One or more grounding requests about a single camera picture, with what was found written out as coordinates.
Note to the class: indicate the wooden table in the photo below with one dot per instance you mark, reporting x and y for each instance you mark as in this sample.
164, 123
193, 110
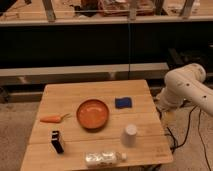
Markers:
76, 118

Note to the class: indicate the orange round bowl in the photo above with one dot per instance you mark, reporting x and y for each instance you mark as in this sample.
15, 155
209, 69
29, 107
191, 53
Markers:
92, 114

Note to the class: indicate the long metal shelf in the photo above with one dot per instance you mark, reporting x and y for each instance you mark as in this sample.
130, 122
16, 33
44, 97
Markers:
47, 75

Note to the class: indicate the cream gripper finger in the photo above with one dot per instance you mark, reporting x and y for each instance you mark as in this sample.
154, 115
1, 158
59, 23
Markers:
167, 118

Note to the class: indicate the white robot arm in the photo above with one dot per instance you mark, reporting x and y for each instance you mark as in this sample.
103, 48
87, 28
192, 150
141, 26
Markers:
184, 83

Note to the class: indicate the orange carrot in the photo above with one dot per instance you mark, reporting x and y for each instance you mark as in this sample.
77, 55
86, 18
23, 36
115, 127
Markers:
54, 118

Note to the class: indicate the black stapler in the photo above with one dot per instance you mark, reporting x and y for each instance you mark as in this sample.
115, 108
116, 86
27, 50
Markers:
56, 142

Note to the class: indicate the clear plastic bottle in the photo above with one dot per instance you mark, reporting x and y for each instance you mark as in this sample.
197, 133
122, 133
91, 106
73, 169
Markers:
107, 158

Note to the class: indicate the blue eraser block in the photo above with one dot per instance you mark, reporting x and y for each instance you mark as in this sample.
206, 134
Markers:
125, 102

